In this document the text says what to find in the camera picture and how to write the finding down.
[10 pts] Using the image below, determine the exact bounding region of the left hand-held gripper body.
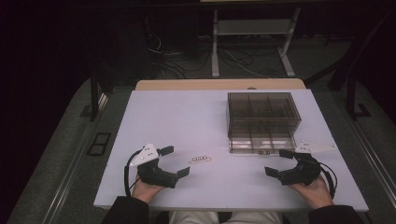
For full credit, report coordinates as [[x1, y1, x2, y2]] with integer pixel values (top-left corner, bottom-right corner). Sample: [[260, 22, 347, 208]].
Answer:
[[129, 142, 179, 189]]

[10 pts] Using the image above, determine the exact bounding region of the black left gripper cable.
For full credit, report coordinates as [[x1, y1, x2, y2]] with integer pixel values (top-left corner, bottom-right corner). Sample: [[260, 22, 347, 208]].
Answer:
[[123, 148, 143, 198]]

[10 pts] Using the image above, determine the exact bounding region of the clear brown drawer box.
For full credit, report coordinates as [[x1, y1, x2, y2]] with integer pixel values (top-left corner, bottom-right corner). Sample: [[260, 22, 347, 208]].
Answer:
[[227, 91, 303, 156]]

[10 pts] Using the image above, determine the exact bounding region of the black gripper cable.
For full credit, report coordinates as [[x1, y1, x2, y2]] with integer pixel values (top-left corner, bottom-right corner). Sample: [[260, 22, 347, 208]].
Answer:
[[123, 148, 143, 198], [318, 161, 339, 200]]

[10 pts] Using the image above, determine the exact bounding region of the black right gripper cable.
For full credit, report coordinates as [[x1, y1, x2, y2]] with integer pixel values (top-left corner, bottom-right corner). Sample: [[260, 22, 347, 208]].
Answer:
[[318, 161, 339, 200]]

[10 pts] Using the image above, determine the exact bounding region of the small beaded clear strip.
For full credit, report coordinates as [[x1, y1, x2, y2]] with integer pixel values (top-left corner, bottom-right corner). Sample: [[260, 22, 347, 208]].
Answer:
[[188, 155, 213, 165]]

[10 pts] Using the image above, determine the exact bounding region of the black metal stand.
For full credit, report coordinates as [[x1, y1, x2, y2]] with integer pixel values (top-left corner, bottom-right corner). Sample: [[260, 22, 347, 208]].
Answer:
[[304, 8, 394, 121]]

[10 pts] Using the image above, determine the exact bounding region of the black floor frame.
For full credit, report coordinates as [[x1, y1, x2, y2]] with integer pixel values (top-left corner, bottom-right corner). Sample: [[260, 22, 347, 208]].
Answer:
[[86, 132, 112, 157]]

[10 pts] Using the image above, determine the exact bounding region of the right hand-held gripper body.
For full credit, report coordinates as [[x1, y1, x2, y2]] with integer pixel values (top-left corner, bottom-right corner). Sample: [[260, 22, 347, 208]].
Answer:
[[278, 140, 336, 187]]

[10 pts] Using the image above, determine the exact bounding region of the person's left hand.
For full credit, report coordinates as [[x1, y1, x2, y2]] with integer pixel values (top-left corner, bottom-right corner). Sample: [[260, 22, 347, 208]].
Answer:
[[132, 175, 166, 204]]

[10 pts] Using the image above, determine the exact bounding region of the tangle of floor cables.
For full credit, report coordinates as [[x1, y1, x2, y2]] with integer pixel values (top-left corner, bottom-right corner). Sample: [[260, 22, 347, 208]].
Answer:
[[144, 18, 281, 80]]

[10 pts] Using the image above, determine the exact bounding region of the person's right hand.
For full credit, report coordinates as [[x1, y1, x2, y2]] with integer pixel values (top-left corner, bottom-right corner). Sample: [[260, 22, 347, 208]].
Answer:
[[288, 175, 334, 209]]

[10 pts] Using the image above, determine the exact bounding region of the white metal stand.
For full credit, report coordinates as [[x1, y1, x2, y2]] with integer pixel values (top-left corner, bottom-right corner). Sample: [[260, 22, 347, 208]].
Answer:
[[210, 7, 302, 78]]

